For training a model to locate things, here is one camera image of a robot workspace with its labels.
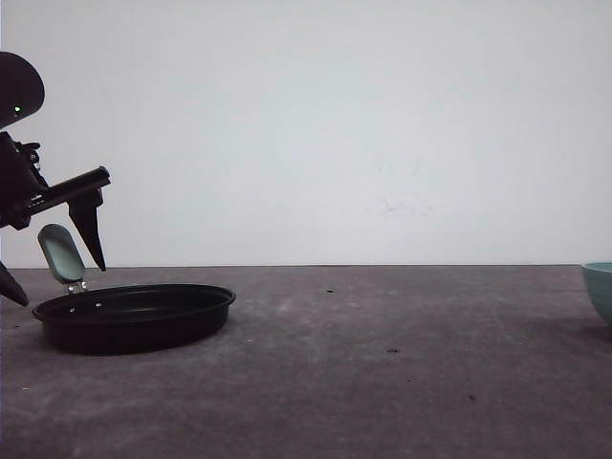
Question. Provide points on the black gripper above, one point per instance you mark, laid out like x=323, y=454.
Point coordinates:
x=25, y=193

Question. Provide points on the black pan with mint handle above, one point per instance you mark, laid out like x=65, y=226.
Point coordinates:
x=126, y=319

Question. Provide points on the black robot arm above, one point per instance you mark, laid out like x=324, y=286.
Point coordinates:
x=22, y=92

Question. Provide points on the teal bowl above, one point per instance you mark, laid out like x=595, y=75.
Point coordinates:
x=597, y=280

